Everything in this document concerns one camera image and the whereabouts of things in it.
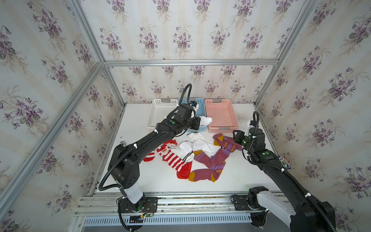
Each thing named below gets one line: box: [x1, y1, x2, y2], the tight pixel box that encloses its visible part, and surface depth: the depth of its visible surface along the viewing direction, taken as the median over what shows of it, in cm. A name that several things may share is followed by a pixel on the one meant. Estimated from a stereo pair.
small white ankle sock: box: [199, 116, 213, 126], surface depth 88 cm
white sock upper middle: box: [191, 138, 222, 157], surface depth 95 cm
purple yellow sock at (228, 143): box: [212, 133, 244, 153], surface depth 95 cm
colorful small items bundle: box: [277, 155, 292, 172], surface depth 79 cm
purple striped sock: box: [193, 148, 231, 169], surface depth 90 cm
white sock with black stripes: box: [170, 141, 195, 163], surface depth 92 cm
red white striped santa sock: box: [156, 144, 193, 179], surface depth 88 cm
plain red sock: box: [176, 161, 193, 180], surface depth 86 cm
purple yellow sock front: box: [188, 161, 227, 183], surface depth 84 cm
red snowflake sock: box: [163, 139, 178, 146], surface depth 97 cm
